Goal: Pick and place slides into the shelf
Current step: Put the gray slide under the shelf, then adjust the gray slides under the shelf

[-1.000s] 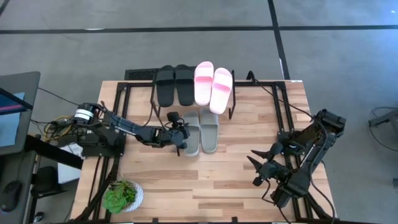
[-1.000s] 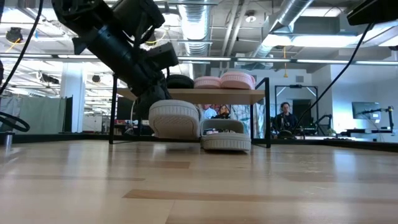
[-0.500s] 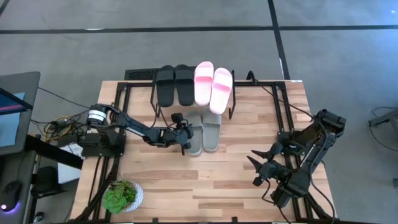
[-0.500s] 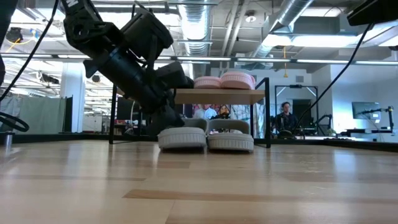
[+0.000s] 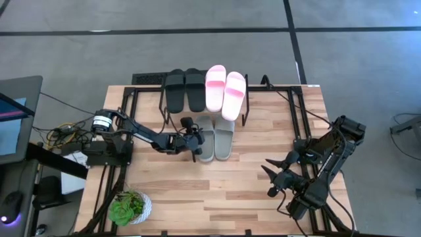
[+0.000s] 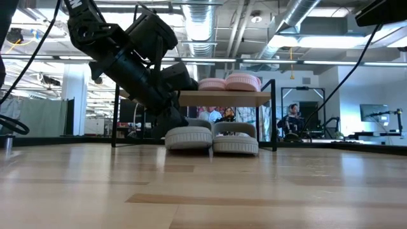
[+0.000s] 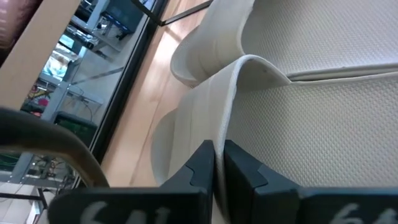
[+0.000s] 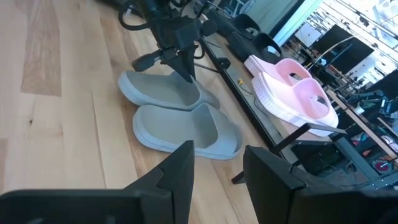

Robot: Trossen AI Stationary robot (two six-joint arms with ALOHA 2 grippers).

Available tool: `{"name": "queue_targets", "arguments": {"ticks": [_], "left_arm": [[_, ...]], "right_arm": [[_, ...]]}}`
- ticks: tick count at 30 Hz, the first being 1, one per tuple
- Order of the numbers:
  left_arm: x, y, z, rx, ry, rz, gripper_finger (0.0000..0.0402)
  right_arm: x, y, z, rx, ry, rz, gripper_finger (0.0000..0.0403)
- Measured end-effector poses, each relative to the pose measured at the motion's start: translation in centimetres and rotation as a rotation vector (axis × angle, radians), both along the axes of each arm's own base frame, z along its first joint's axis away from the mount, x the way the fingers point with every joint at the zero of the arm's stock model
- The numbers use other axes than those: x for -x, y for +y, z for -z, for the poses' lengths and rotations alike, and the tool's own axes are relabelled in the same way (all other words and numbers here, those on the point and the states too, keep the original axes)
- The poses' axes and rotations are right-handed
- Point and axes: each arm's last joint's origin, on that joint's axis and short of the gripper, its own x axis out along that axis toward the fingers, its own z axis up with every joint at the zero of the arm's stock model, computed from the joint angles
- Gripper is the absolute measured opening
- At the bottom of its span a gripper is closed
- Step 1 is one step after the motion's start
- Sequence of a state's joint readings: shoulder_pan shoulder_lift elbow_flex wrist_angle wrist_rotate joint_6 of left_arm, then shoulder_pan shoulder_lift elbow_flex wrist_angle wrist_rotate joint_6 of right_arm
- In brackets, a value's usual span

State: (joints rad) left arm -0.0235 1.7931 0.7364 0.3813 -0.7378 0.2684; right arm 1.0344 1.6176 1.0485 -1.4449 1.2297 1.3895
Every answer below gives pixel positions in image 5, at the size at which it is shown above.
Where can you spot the black perforated floor mat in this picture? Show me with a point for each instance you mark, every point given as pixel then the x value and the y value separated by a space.
pixel 148 79

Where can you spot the black computer mouse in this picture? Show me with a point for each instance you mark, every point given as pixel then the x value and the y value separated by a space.
pixel 11 204

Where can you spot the dark-framed computer monitor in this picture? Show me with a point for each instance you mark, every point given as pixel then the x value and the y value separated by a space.
pixel 19 89

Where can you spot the grey equipment stand leg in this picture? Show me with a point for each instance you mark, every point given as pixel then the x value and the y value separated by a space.
pixel 408 125

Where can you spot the black metal table frame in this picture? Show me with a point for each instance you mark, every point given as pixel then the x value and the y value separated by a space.
pixel 148 89

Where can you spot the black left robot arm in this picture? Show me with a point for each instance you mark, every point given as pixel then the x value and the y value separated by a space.
pixel 141 131

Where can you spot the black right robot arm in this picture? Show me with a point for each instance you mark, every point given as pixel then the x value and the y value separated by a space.
pixel 329 154

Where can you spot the white cardboard box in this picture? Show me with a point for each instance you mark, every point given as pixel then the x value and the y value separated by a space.
pixel 70 184

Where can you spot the pink rubber slide sandal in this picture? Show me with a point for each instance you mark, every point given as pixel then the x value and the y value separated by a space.
pixel 233 98
pixel 215 92

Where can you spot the white triangle-patterned plant pot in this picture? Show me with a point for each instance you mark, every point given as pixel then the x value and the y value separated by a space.
pixel 147 207

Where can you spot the black metal wood-top shoe shelf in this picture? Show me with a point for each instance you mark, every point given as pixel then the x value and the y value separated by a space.
pixel 243 120

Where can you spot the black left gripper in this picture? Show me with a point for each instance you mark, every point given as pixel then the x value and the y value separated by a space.
pixel 184 141

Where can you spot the black rubber slide sandal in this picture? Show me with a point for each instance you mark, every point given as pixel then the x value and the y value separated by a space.
pixel 195 92
pixel 174 93

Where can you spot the grey rubber slide sandal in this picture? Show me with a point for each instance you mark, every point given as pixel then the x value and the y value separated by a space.
pixel 224 141
pixel 208 151

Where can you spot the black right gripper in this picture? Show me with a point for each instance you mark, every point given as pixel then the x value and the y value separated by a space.
pixel 289 182

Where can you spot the dark grey side desk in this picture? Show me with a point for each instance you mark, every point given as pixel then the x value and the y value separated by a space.
pixel 19 177

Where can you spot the green succulent plant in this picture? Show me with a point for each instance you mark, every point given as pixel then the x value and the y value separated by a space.
pixel 123 210

